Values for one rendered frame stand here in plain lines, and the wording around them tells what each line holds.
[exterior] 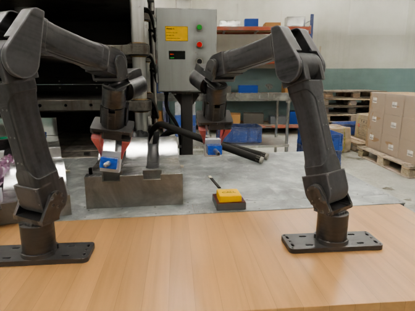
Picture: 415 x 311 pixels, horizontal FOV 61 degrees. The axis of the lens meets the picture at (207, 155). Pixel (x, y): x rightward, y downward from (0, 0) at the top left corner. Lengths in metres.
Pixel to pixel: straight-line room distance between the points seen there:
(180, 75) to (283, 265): 1.27
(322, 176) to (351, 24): 7.57
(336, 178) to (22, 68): 0.62
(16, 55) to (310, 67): 0.55
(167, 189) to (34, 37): 0.51
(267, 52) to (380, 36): 7.66
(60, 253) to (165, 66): 1.22
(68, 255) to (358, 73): 7.82
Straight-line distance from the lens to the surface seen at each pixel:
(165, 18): 1.81
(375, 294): 0.68
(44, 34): 0.72
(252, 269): 0.69
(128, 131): 0.90
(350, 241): 0.82
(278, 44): 0.78
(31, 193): 0.73
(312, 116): 0.75
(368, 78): 8.36
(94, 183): 0.98
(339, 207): 0.78
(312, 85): 0.76
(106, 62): 0.82
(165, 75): 1.79
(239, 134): 4.78
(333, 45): 8.09
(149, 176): 1.01
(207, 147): 1.04
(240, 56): 0.89
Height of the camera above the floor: 1.15
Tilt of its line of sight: 13 degrees down
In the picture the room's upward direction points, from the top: straight up
